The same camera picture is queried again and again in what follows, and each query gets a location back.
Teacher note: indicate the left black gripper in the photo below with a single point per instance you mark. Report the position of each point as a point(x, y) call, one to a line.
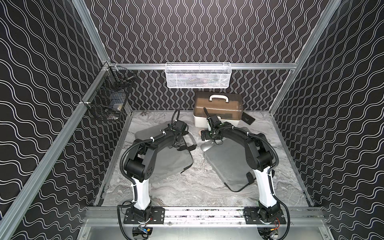
point(182, 139)

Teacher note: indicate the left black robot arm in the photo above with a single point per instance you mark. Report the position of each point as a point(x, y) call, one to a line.
point(138, 163)

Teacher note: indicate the black wire wall basket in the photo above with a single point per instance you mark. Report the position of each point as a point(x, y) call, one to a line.
point(110, 99)

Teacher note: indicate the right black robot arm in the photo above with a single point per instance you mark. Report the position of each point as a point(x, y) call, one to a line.
point(260, 156)

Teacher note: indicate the black flat pouch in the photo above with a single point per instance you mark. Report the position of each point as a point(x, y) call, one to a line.
point(248, 119)

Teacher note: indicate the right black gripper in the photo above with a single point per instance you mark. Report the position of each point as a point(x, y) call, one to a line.
point(206, 135)

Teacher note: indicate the brown lid storage box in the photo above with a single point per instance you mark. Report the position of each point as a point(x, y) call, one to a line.
point(228, 107)

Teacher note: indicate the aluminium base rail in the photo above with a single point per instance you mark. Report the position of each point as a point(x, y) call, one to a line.
point(233, 217)

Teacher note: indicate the white mesh wall basket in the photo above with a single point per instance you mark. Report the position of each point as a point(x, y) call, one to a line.
point(198, 75)

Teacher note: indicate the grey laptop bag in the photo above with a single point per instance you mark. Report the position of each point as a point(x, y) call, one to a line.
point(172, 161)
point(228, 160)

